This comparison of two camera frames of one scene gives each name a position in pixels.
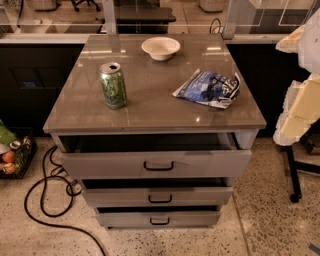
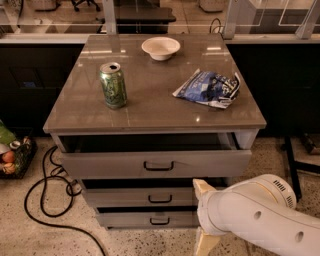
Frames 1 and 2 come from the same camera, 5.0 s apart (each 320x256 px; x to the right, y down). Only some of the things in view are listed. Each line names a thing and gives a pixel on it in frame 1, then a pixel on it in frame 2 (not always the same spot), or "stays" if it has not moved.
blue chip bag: x=214 y=89 stays
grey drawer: x=158 y=196 stays
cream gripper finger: x=291 y=42 to x=201 y=187
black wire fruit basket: x=23 y=155 stays
